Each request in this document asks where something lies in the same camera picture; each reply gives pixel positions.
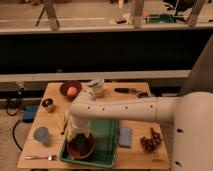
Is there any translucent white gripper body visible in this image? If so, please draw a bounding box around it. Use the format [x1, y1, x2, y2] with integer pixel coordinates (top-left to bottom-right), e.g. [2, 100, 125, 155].
[67, 123, 91, 140]

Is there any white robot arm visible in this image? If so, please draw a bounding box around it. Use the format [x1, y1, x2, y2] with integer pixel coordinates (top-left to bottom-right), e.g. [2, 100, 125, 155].
[69, 89, 213, 171]

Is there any green plastic tray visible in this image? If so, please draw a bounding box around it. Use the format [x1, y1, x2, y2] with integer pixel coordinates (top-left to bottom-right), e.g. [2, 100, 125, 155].
[60, 119, 119, 168]

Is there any orange bowl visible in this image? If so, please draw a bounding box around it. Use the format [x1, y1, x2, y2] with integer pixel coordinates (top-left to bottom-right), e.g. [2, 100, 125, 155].
[67, 134, 95, 160]

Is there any banana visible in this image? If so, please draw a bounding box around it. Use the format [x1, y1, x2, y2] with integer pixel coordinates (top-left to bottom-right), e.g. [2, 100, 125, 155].
[54, 112, 69, 135]

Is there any blue cup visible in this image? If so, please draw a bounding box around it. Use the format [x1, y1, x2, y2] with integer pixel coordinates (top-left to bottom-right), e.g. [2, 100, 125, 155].
[33, 127, 49, 145]

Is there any silver fork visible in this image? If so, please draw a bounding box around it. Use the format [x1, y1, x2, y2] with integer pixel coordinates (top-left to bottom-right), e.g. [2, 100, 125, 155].
[24, 155, 57, 161]

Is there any small dark-topped jar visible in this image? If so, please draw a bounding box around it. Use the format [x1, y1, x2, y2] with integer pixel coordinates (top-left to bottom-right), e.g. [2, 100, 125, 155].
[42, 98, 55, 113]

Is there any peach fruit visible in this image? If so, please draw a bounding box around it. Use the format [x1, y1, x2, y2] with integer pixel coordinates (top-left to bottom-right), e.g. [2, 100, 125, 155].
[67, 87, 78, 97]

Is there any purple bowl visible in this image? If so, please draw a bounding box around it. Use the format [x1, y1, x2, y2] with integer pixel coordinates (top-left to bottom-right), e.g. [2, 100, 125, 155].
[60, 80, 82, 100]

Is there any blue box on floor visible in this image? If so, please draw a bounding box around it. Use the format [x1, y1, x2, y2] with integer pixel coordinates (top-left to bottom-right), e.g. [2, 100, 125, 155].
[23, 105, 38, 123]

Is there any blue sponge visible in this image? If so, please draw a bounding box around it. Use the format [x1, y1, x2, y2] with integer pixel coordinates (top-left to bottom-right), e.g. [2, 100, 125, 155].
[119, 127, 132, 148]

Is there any small dark square object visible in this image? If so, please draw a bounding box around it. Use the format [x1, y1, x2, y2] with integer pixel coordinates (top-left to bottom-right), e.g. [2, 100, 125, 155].
[138, 93, 149, 98]

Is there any bunch of dark grapes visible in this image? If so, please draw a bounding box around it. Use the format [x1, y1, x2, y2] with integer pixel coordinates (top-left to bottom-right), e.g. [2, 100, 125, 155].
[140, 127, 163, 153]

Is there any green object in background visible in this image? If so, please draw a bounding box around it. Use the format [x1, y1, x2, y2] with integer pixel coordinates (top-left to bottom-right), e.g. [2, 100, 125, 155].
[148, 14, 174, 24]

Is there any black handled tool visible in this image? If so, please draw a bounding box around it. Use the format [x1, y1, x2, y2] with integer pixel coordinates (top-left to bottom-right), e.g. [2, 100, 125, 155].
[114, 88, 140, 94]

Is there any black cable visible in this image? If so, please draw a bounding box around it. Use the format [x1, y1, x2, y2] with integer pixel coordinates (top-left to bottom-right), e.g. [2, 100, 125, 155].
[5, 89, 26, 152]

